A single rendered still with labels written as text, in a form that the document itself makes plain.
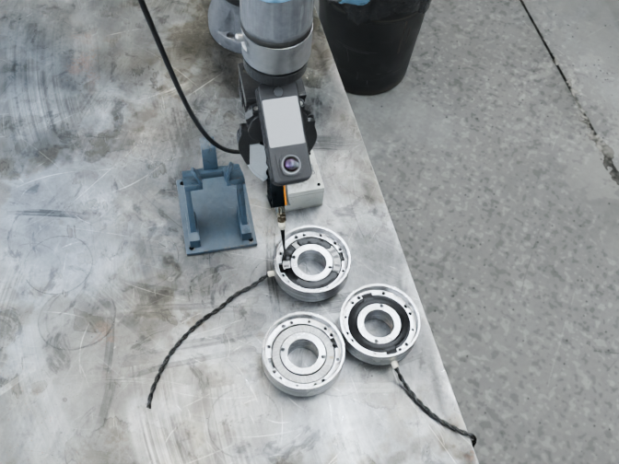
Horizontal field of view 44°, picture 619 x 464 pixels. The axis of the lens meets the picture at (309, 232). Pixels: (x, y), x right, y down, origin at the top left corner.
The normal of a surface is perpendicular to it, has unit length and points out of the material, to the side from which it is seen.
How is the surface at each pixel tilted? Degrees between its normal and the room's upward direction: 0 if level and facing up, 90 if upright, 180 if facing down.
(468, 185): 0
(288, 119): 32
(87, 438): 0
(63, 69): 0
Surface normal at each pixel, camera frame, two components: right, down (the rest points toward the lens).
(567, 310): 0.05, -0.52
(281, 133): 0.19, -0.01
